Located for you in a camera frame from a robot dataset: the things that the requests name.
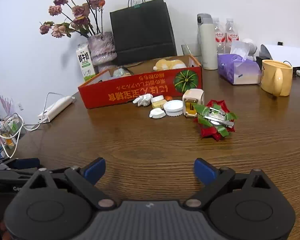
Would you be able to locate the white charging cable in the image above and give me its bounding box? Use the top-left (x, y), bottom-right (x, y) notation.
top-left (0, 92), bottom-right (65, 158)

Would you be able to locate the white thermos flask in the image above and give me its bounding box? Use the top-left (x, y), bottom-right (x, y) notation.
top-left (197, 13), bottom-right (218, 70)

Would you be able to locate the clear desk organiser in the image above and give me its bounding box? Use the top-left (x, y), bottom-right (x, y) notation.
top-left (0, 114), bottom-right (26, 147)

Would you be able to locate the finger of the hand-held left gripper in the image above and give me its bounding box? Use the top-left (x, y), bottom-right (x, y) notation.
top-left (0, 158), bottom-right (41, 170)
top-left (5, 168), bottom-right (40, 178)

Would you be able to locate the clear acrylic holder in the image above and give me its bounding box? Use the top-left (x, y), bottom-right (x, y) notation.
top-left (181, 43), bottom-right (202, 57)

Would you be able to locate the white ribbed round lid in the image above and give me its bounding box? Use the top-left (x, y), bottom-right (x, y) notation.
top-left (163, 100), bottom-right (184, 117)

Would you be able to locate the yellow white plush toy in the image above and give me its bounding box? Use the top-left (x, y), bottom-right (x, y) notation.
top-left (153, 59), bottom-right (187, 71)

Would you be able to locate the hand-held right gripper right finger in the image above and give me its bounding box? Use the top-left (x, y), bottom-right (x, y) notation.
top-left (182, 158), bottom-right (273, 210)

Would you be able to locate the white round object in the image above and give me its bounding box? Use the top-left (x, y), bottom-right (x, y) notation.
top-left (241, 38), bottom-right (257, 55)

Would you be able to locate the purple textured vase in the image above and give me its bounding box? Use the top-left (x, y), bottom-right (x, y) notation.
top-left (87, 32), bottom-right (117, 73)

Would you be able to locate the dried rose bouquet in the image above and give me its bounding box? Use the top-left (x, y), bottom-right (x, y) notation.
top-left (39, 0), bottom-right (106, 39)

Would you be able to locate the white power bank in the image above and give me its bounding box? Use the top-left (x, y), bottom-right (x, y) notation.
top-left (38, 96), bottom-right (76, 123)

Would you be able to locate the small cream jar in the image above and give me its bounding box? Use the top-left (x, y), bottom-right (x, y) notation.
top-left (151, 95), bottom-right (169, 109)

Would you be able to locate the green white milk carton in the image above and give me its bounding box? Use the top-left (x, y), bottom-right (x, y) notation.
top-left (76, 43), bottom-right (96, 82)

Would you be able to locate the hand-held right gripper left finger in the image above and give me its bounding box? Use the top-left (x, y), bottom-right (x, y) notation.
top-left (27, 157), bottom-right (117, 210)

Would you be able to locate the purple tissue pack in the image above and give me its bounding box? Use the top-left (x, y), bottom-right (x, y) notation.
top-left (217, 41), bottom-right (262, 85)

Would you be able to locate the pink paper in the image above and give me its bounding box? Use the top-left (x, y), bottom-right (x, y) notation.
top-left (0, 90), bottom-right (16, 117)

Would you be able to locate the clear water bottle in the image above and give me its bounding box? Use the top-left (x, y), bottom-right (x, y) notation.
top-left (225, 18), bottom-right (240, 53)
top-left (212, 17), bottom-right (227, 54)

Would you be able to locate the yellow mug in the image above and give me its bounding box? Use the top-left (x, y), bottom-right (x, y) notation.
top-left (261, 59), bottom-right (294, 97)

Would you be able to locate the red cardboard box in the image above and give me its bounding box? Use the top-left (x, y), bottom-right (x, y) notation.
top-left (78, 54), bottom-right (203, 110)

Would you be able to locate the black paper bag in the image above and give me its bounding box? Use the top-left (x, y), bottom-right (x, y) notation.
top-left (109, 0), bottom-right (178, 66)

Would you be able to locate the white flip cap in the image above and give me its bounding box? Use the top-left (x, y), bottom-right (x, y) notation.
top-left (149, 108), bottom-right (166, 119)

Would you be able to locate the wooden desktop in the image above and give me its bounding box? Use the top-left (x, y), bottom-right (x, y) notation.
top-left (5, 62), bottom-right (300, 240)

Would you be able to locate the crumpled white tissue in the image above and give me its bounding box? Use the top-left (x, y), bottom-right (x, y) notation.
top-left (133, 94), bottom-right (153, 107)

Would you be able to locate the red rose hair clip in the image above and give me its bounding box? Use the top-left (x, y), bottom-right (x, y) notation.
top-left (192, 99), bottom-right (239, 141)

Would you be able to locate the white curved device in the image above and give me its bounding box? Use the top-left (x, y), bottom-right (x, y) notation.
top-left (260, 44), bottom-right (300, 68)

